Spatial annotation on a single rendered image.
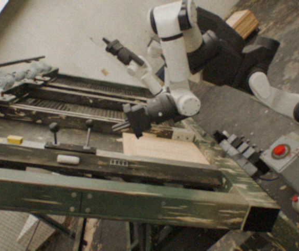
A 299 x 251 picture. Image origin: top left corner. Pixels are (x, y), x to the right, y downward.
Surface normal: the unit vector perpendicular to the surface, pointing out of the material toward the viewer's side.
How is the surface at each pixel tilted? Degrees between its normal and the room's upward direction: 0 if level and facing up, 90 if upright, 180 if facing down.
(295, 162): 90
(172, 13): 45
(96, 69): 90
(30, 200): 90
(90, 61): 90
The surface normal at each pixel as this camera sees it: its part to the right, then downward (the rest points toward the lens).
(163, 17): -0.46, -0.21
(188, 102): 0.16, 0.45
